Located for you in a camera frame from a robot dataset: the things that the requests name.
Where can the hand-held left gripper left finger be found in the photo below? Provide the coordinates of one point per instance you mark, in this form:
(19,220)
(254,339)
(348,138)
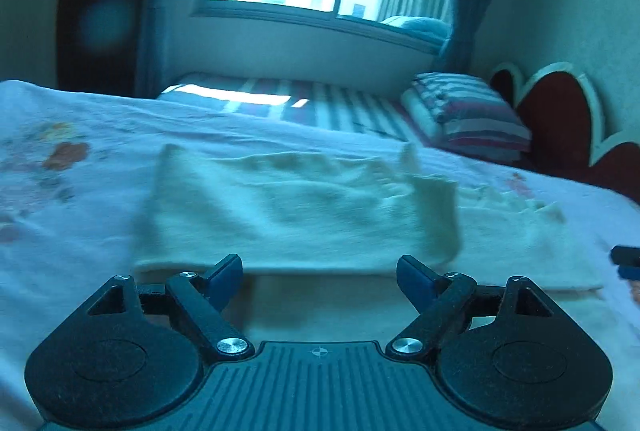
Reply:
(226,278)

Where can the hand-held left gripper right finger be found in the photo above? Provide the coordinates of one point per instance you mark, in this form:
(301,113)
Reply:
(416,280)

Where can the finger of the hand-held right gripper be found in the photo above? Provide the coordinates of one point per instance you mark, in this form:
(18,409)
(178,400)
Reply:
(626,260)

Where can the cream small garment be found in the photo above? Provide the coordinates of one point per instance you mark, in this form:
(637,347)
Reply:
(320,211)

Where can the red heart-shaped headboard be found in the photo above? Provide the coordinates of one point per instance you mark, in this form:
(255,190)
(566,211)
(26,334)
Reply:
(570,121)

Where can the striped pillow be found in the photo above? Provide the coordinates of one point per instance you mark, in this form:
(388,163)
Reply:
(467,113)

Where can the white floral bed sheet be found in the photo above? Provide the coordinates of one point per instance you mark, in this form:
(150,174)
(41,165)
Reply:
(75,191)

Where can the striped mattress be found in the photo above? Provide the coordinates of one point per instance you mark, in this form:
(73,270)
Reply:
(320,103)

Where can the blue folded cloth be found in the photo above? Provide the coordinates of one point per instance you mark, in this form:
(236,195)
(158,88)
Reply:
(417,27)

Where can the dark wooden wardrobe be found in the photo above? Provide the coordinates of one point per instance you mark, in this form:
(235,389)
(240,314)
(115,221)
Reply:
(95,1)

